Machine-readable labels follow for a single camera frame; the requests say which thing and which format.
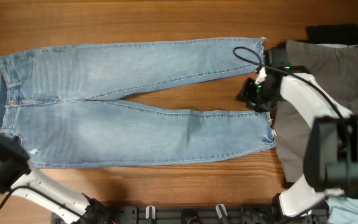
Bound light blue denim jeans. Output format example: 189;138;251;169
0;37;275;168

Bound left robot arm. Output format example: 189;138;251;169
0;135;109;223

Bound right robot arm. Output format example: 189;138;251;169
236;66;358;223

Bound grey trousers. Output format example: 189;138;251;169
274;40;358;182

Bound black garment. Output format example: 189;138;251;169
298;24;358;45

